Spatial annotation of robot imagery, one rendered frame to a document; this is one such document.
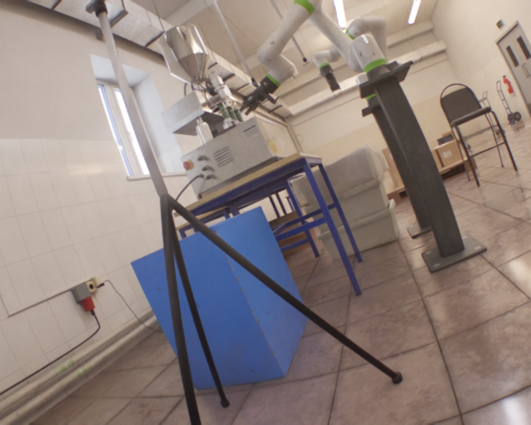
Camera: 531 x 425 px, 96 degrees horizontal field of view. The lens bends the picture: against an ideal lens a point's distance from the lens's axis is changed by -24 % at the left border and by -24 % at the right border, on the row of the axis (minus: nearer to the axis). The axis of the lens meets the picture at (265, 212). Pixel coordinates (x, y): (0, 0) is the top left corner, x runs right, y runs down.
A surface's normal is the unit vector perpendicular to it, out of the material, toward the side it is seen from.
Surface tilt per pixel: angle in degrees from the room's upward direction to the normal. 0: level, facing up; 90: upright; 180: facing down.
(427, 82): 90
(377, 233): 96
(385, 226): 96
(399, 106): 90
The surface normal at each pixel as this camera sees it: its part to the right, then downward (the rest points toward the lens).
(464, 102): -0.55, 0.01
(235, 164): -0.29, 0.15
